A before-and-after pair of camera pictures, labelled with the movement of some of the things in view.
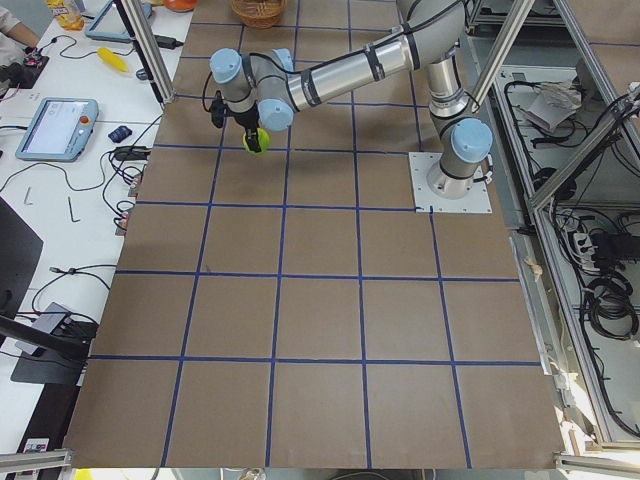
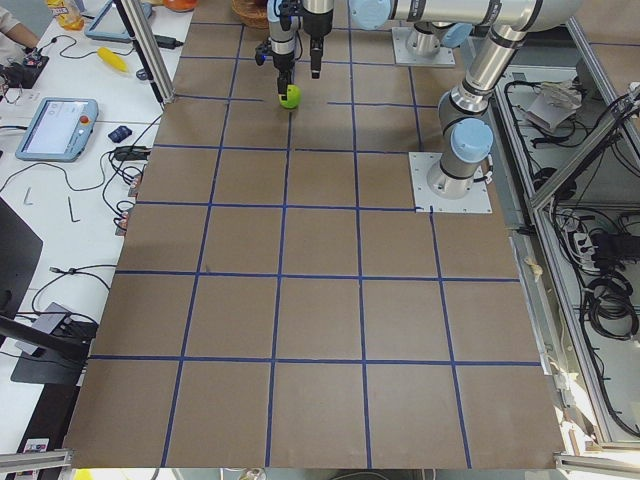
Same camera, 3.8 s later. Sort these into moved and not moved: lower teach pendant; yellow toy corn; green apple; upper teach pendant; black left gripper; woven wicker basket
Moved: green apple; black left gripper
Not moved: yellow toy corn; lower teach pendant; upper teach pendant; woven wicker basket
